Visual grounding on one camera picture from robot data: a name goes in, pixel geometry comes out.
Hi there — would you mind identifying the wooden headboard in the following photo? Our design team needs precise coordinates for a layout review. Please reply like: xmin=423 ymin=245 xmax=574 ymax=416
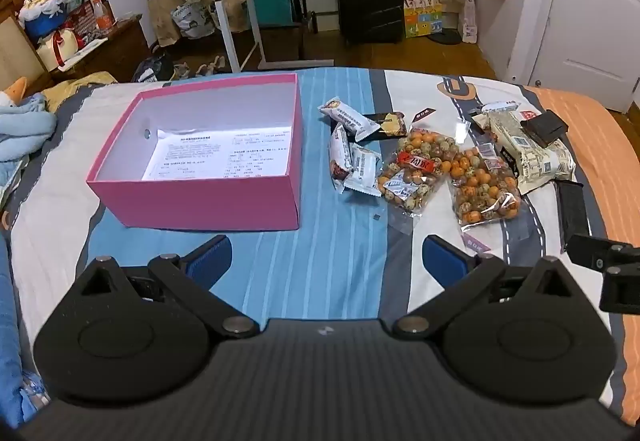
xmin=0 ymin=0 xmax=53 ymax=94

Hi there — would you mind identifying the black plastic bag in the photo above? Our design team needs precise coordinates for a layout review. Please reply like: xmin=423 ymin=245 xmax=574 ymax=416
xmin=132 ymin=53 xmax=173 ymax=82

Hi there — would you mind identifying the wooden nightstand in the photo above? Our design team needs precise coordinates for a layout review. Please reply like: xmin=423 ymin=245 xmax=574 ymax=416
xmin=65 ymin=16 xmax=151 ymax=84

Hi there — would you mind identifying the cream bag with red ribbon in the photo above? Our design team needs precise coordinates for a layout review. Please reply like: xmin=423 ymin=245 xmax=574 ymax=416
xmin=37 ymin=23 xmax=83 ymax=72

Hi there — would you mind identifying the clear bag of coloured nuts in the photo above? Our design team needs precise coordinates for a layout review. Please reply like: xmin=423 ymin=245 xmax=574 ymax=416
xmin=447 ymin=146 xmax=523 ymax=227
xmin=376 ymin=130 xmax=460 ymax=218

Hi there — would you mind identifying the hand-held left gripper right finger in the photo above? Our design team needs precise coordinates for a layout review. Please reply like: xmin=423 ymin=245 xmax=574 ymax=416
xmin=392 ymin=235 xmax=581 ymax=340

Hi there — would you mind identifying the yellow cloth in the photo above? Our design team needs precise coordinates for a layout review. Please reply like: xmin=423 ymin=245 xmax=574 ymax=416
xmin=42 ymin=71 xmax=118 ymax=112

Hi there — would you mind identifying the white and red snack packet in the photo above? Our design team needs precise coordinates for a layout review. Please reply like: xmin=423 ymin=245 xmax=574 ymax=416
xmin=472 ymin=101 xmax=538 ymax=122

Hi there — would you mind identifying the blue gift basket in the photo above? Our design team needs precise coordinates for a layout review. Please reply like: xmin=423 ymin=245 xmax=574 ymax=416
xmin=20 ymin=0 xmax=68 ymax=42

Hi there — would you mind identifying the printed bed sheet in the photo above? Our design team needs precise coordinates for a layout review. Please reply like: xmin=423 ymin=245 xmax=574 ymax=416
xmin=0 ymin=67 xmax=640 ymax=422

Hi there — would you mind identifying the blue cloth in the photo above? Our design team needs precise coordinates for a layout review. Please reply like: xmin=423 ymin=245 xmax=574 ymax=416
xmin=0 ymin=231 xmax=51 ymax=427

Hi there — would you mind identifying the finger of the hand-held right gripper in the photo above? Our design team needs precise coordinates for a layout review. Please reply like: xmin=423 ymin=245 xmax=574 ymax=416
xmin=567 ymin=233 xmax=640 ymax=314

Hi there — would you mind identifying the small black box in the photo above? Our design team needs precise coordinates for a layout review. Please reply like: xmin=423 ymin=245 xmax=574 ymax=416
xmin=520 ymin=110 xmax=570 ymax=146

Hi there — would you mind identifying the pink cardboard box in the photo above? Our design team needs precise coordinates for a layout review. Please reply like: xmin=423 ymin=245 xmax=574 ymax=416
xmin=85 ymin=73 xmax=303 ymax=231

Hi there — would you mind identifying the duck plush toy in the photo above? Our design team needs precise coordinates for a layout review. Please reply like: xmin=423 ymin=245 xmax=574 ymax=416
xmin=0 ymin=77 xmax=28 ymax=109

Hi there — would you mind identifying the black round object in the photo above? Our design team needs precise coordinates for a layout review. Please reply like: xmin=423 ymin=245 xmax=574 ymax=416
xmin=430 ymin=28 xmax=466 ymax=45

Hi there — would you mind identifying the printed paper sheet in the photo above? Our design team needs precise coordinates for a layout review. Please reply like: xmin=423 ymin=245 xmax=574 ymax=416
xmin=141 ymin=127 xmax=292 ymax=180

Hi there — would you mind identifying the white door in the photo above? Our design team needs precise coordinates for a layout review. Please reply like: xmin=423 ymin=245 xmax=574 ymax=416
xmin=510 ymin=0 xmax=640 ymax=114

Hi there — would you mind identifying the white patterned bag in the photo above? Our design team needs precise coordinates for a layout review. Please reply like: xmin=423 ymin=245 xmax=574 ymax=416
xmin=172 ymin=1 xmax=216 ymax=39

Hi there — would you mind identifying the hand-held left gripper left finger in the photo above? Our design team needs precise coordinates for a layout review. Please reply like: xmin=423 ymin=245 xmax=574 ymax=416
xmin=75 ymin=235 xmax=260 ymax=340

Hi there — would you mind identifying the red printed box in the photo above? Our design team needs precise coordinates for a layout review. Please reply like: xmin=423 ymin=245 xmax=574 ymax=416
xmin=67 ymin=0 xmax=101 ymax=46

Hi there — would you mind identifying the brown paper bag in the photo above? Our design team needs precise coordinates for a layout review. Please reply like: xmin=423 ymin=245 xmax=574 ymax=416
xmin=147 ymin=0 xmax=183 ymax=46
xmin=220 ymin=0 xmax=251 ymax=34

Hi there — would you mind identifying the large beige snack bag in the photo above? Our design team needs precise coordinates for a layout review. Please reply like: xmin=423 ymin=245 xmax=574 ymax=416
xmin=487 ymin=113 xmax=577 ymax=196

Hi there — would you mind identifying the black cracker packet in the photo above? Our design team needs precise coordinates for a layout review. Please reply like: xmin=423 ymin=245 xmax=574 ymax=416
xmin=361 ymin=111 xmax=408 ymax=140

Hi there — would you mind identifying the long black snack packet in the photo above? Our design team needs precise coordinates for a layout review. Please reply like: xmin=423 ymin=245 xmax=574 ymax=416
xmin=554 ymin=180 xmax=591 ymax=254

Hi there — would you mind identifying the white printed bag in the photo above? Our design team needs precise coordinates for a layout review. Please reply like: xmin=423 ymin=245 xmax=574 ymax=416
xmin=460 ymin=0 xmax=479 ymax=42

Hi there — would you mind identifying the orange bottle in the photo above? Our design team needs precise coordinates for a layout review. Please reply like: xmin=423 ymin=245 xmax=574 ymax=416
xmin=95 ymin=0 xmax=116 ymax=34

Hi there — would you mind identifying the colourful gift box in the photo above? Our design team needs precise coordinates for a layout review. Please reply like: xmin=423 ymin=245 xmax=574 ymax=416
xmin=404 ymin=0 xmax=443 ymax=39

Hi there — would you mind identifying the light blue blanket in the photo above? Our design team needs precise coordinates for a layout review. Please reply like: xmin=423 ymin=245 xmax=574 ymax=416
xmin=0 ymin=95 xmax=58 ymax=164

